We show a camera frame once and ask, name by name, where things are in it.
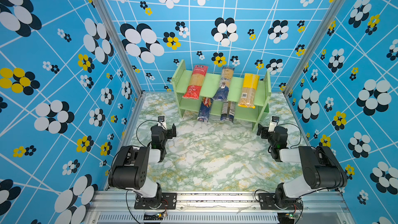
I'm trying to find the dark blue spaghetti package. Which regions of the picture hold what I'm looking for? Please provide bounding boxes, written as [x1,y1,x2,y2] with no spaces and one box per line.
[198,97,213,122]

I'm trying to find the clear blue spaghetti package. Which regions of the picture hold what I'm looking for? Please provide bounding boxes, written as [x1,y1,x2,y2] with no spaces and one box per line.
[220,101,236,122]

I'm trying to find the red spaghetti package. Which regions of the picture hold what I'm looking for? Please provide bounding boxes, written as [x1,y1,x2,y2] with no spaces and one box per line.
[183,65,208,100]

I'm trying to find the blue yellow spaghetti package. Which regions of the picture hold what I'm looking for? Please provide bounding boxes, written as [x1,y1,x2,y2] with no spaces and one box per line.
[212,66,235,102]

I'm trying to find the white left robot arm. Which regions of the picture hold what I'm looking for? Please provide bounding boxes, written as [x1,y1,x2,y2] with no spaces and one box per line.
[108,123,177,199]

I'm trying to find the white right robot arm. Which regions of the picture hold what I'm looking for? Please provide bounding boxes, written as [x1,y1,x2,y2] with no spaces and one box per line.
[257,125,348,205]

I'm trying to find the green wooden shelf unit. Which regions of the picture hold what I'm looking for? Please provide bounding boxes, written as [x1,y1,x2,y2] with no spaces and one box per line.
[171,60,272,131]

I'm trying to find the right controller board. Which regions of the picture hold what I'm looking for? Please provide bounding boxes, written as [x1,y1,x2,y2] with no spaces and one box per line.
[278,213,295,224]

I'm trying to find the controller board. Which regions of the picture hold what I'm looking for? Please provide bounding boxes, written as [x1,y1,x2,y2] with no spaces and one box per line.
[278,213,295,224]
[144,212,167,221]

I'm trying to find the left controller board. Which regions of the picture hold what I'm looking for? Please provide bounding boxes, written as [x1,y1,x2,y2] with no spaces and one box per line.
[144,212,167,221]

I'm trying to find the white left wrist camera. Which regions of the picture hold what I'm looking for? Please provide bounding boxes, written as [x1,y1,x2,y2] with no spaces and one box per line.
[158,116,167,130]

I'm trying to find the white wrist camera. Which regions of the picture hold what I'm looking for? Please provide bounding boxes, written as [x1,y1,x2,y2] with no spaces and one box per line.
[158,116,167,130]
[268,116,279,132]

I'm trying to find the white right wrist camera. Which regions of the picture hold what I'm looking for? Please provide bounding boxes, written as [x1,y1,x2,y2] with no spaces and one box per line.
[268,116,279,132]

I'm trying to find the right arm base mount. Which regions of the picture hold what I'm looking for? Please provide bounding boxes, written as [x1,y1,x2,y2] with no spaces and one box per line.
[258,183,303,211]

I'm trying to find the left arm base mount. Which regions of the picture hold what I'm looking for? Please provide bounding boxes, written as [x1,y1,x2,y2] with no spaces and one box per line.
[134,192,177,210]

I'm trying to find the aluminium corner post left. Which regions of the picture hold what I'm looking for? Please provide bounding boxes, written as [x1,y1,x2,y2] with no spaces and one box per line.
[94,0,143,97]

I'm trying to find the aluminium corner post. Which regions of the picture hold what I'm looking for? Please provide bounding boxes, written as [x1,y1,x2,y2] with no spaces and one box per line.
[284,0,346,97]
[94,0,143,97]

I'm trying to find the aluminium corner post right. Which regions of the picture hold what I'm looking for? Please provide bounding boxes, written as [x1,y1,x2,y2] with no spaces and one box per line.
[284,0,346,97]

